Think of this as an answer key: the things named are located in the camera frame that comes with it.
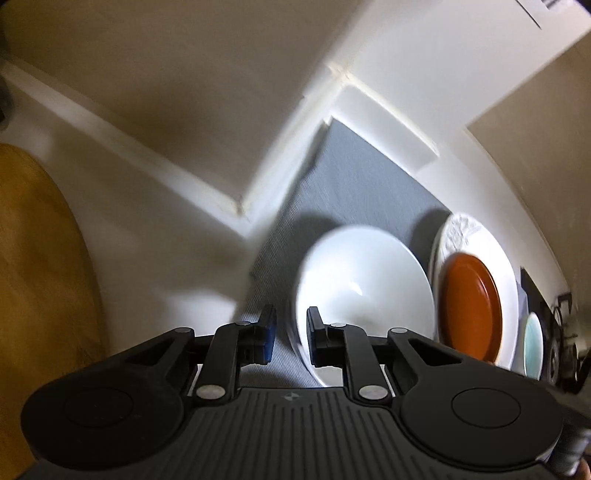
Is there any black gas stove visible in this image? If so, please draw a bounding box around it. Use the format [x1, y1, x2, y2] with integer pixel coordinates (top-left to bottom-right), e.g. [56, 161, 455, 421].
[520, 267, 590, 395]

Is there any light blue bowl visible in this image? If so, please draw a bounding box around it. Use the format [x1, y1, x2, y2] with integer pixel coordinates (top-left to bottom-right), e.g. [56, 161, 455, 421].
[522, 312, 544, 380]

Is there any round wooden board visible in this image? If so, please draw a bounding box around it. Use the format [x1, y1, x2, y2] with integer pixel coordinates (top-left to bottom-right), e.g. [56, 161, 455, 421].
[1, 144, 108, 479]

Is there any white ceramic bowl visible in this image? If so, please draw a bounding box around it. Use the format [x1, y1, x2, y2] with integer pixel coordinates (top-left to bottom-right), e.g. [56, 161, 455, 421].
[290, 225, 437, 387]

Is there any large white embossed plate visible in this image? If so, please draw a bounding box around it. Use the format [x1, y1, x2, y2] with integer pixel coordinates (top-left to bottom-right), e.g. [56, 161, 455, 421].
[428, 213, 520, 370]

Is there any grey mat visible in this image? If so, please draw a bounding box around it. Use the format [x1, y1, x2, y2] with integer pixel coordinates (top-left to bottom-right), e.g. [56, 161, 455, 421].
[239, 121, 450, 388]

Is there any orange plate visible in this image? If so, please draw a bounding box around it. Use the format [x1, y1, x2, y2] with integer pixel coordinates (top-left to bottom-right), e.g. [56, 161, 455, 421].
[438, 253, 503, 363]

